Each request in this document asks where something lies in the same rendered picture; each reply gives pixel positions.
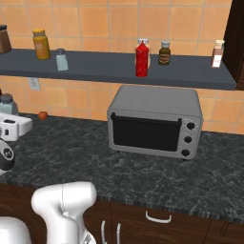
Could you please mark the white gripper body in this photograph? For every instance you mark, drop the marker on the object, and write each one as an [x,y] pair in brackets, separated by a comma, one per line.
[21,127]

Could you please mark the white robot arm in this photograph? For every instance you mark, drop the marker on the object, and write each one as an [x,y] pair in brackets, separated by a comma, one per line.
[63,203]

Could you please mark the grey shaker with grey cap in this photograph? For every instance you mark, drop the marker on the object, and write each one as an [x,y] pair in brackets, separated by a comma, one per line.
[8,105]
[62,61]

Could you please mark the red condiment bottle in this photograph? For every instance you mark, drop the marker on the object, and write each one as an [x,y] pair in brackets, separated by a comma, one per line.
[141,60]

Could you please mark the dark brown bottle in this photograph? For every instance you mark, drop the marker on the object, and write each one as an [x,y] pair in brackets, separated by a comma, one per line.
[164,54]

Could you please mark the small red fruit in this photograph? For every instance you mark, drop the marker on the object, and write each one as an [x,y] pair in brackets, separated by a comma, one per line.
[43,115]

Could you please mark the dark brown cupboard door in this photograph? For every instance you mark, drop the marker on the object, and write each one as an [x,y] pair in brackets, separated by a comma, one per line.
[16,198]
[227,233]
[97,216]

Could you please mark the yellow mustard jar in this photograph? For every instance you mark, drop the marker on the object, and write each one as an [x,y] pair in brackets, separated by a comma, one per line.
[41,46]

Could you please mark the brown jar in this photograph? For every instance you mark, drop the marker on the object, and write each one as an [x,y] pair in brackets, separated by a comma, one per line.
[4,39]

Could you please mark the black toaster oven door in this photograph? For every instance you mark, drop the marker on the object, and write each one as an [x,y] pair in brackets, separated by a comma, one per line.
[144,136]

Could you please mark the silver toaster oven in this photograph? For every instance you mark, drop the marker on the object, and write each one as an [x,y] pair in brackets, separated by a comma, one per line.
[155,101]

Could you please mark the black toaster oven knob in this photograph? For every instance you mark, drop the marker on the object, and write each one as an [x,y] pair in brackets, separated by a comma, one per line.
[188,139]
[185,152]
[190,126]

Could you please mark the dark brown drawer front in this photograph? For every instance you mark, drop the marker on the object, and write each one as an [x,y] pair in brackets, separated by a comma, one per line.
[178,230]

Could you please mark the white wall outlet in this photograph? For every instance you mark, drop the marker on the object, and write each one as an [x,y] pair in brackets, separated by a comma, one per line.
[34,84]

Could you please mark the dark grey wall shelf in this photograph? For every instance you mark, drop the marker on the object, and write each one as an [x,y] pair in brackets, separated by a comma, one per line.
[105,68]

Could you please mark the dark brown wall cabinet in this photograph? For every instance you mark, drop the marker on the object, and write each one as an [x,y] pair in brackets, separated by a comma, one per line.
[235,41]

